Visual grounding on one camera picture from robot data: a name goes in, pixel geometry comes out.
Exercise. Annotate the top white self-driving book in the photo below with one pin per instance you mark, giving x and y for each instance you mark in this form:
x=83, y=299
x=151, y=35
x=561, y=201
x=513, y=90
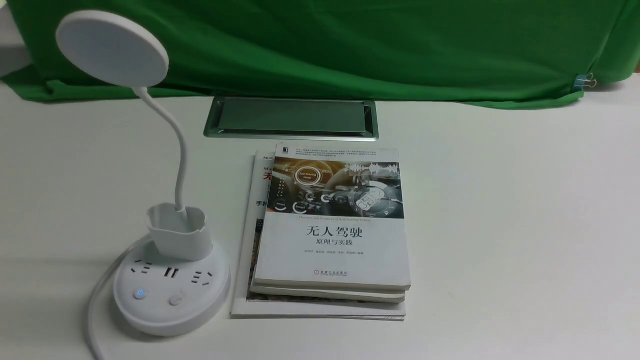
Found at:
x=334, y=220

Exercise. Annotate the bottom thin magazine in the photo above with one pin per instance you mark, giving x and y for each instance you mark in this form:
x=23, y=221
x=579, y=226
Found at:
x=249, y=305

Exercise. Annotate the white desk lamp socket base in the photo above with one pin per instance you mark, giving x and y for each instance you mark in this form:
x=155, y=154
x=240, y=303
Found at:
x=178, y=279

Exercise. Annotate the silver desk cable grommet cover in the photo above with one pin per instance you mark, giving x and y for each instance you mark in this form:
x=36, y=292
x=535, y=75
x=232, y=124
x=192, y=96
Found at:
x=292, y=119

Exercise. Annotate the green backdrop cloth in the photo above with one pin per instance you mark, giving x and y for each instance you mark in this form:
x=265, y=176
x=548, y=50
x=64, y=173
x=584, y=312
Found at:
x=497, y=54

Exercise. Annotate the blue binder clip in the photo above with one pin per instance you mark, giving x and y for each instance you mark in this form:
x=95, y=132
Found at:
x=584, y=81

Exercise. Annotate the middle white book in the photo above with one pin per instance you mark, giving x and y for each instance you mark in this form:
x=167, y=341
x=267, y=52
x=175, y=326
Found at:
x=271, y=294

